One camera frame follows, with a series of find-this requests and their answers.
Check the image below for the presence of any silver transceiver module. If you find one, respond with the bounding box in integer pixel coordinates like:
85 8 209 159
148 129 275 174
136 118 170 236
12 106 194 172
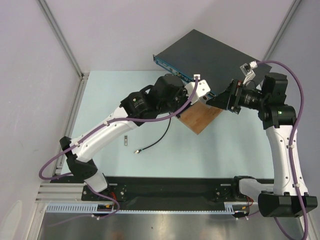
124 135 128 146

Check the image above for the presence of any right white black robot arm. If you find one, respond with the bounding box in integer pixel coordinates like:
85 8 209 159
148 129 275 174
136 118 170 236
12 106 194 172
206 72 318 218

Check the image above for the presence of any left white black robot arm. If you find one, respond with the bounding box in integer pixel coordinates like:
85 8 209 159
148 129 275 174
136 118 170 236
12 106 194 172
60 74 195 200

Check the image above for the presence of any brown wooden board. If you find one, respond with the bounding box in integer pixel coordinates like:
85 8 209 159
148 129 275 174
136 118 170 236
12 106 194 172
178 101 223 135

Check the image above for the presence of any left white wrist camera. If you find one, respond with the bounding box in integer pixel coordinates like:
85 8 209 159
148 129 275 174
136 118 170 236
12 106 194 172
184 74 211 105

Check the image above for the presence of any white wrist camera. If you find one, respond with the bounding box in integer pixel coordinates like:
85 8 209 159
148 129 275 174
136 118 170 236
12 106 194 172
240 61 258 85
184 74 211 105

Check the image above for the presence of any metal switch stand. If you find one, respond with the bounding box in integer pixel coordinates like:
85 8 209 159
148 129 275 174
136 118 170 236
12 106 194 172
200 96 212 108

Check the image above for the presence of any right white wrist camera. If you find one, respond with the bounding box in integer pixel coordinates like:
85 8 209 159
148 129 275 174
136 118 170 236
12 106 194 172
240 61 258 85

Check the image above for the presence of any blue black network switch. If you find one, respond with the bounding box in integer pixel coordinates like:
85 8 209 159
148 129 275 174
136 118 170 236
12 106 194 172
153 29 258 96

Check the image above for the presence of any black cable with plug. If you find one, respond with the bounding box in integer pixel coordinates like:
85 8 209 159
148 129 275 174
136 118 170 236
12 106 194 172
134 117 172 155

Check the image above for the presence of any left aluminium frame post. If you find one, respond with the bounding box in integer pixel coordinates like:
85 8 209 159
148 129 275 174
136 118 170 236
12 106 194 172
36 0 89 80

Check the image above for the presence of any aluminium frame post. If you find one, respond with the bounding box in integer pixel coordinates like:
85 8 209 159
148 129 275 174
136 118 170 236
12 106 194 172
36 0 89 80
262 0 303 61

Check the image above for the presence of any white slotted cable duct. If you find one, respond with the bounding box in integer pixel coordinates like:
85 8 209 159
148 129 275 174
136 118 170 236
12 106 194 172
46 202 248 215

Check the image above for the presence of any aluminium frame rail front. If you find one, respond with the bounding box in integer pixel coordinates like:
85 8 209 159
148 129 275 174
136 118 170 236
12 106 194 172
34 182 308 204

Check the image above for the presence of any right aluminium frame post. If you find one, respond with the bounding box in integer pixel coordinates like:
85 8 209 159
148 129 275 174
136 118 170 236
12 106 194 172
262 0 303 61

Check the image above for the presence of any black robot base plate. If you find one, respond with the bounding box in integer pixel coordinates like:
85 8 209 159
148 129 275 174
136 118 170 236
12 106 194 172
51 175 261 211

